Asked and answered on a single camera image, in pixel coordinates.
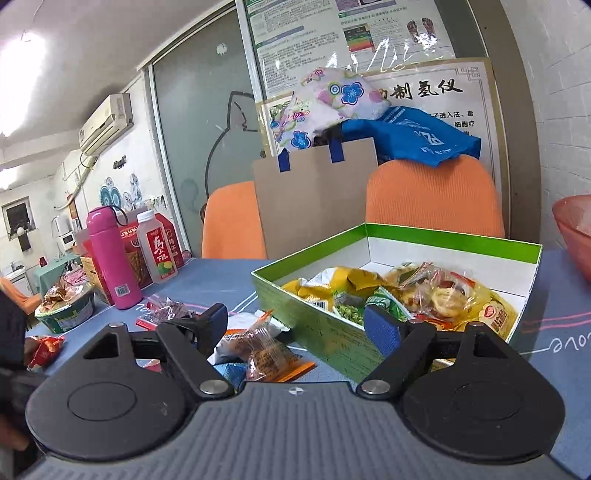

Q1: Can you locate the green open cardboard box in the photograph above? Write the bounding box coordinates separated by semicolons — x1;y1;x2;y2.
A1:
252;223;542;381

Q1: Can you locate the air conditioner unit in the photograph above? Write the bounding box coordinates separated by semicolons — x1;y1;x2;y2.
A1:
79;93;133;157

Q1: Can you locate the pink thermos bottle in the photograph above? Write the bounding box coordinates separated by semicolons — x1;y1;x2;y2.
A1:
87;206;142;310

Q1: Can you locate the yellow egg yolk pastry packet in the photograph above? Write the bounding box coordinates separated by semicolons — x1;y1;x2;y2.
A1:
281;266;387;310

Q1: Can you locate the dark red date packet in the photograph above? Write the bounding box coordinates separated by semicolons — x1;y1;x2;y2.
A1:
135;295;197;331

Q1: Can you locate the white snack packet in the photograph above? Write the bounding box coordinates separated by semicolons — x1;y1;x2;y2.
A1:
208;310;290;365

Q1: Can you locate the person's left hand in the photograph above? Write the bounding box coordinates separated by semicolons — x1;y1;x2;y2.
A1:
0;415;30;451

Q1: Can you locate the small red brown snack packet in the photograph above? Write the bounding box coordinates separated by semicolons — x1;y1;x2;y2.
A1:
27;336;65;372

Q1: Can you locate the clear orange nut packet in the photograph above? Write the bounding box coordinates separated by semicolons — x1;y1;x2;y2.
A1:
243;335;317;383

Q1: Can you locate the right orange chair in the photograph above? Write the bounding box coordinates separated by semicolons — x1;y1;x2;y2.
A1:
366;155;505;238

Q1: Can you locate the white juice bottle red label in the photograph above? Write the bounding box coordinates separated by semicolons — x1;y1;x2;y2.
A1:
136;210;177;284

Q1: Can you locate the red plastic bowl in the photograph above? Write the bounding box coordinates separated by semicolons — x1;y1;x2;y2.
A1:
552;194;591;280

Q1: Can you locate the left orange chair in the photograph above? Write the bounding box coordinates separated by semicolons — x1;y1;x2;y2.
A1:
201;181;266;260

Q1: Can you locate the clear twisted cracker bag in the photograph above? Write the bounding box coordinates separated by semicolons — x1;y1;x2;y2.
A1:
384;262;476;325

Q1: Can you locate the floral cloth bundle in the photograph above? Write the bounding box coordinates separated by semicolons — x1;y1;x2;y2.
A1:
270;67;391;151

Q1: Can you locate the instant noodle bowl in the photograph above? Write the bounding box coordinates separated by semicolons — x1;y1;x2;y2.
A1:
34;283;94;334

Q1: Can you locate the orange chair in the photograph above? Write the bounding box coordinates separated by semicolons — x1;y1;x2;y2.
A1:
201;181;266;260
366;155;505;238

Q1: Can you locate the brown cardboard sheet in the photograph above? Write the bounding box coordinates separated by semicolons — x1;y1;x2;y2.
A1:
252;138;378;259

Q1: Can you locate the yellow cake packet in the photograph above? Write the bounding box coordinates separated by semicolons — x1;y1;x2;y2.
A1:
460;282;518;340

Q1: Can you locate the blue fabric bag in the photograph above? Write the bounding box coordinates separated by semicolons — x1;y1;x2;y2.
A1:
341;106;482;167

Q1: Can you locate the green pea snack packet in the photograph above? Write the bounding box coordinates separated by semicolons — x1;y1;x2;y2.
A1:
332;287;413;326

